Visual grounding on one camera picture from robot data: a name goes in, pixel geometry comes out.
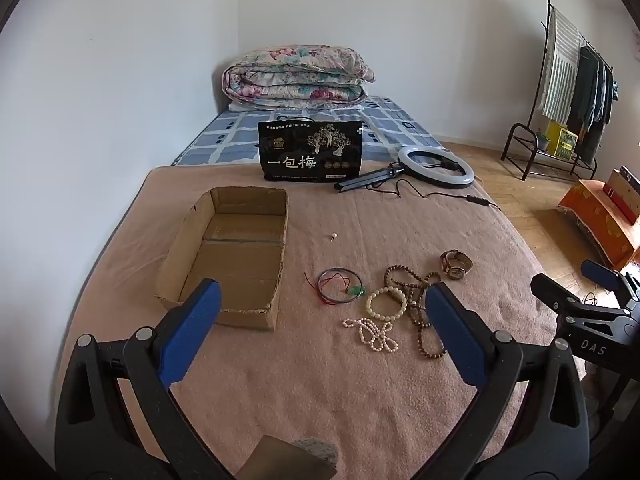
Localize red and white box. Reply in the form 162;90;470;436
602;166;640;226

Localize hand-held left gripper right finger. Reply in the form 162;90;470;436
424;281;591;480

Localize blue checked bedsheet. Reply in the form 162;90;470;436
170;95;441;167

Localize brown wooden bead necklace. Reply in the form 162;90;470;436
382;265;446;361

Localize small pearl bead necklace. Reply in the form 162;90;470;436
342;317;399;353

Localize folded floral quilt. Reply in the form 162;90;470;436
221;46;376;110

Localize striped towel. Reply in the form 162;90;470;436
537;7;581;126

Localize yellow box on rack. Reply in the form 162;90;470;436
555;127;580;160

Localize black ring light cable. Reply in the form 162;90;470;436
367;175;501;211

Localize black metal clothes rack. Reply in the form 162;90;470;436
501;0;618;181

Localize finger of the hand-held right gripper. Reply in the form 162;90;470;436
581;258;629;294
531;272;584;314

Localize ring light with tripod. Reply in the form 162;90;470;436
334;146;476;193

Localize wristwatch with pink strap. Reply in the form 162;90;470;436
440;249;473;281

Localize orange patterned cloth box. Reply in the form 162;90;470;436
557;180;640;271

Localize white bead bracelet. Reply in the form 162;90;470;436
365;286;408;320

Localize black printed snack bag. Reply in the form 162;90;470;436
257;120;365;182

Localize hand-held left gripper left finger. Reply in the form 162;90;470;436
54;278;236;480

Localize dark hanging clothes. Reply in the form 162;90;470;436
567;45;617;166

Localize cardboard box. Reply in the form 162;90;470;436
155;186;290;332

